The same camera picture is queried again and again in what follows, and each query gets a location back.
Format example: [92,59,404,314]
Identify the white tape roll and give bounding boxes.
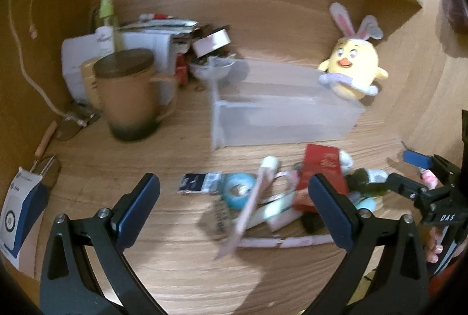
[339,149,354,175]

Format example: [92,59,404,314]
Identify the red tea packet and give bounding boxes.
[292,143,351,213]

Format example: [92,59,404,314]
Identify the white pen with red band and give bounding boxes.
[238,234,334,248]

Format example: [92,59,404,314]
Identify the pale green cream tube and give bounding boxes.
[247,195,293,229]

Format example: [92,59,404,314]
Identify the pink white tube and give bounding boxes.
[216,156,280,259]

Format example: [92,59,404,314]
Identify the small black white sachet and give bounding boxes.
[178,172,223,194]

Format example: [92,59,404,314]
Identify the blue washi tape roll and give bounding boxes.
[221,172,256,210]

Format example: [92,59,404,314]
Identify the person's right hand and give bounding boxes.
[419,168,446,264]

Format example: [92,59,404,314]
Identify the blue white charger box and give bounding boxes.
[1,168,48,278]

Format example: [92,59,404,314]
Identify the yellow chick bunny plush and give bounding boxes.
[318,2,389,100]

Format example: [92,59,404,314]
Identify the eyeglasses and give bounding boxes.
[29,112,100,189]

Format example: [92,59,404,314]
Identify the clear plastic storage bin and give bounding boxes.
[208,59,366,149]

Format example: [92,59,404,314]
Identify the tan mug with lid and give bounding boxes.
[80,48,178,142]

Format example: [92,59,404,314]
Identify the white bowl with trinkets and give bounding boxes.
[188,56,235,80]

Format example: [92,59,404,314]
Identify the small white cardboard box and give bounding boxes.
[192,28,231,58]

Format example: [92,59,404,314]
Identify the small red box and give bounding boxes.
[175,54,189,87]

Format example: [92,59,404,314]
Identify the white paper box stack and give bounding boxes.
[60,30,174,108]

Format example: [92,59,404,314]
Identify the red white marker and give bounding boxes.
[139,13,174,22]

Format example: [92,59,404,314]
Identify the green spray bottle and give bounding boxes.
[95,0,124,53]

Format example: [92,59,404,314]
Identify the white cable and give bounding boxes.
[6,0,89,128]

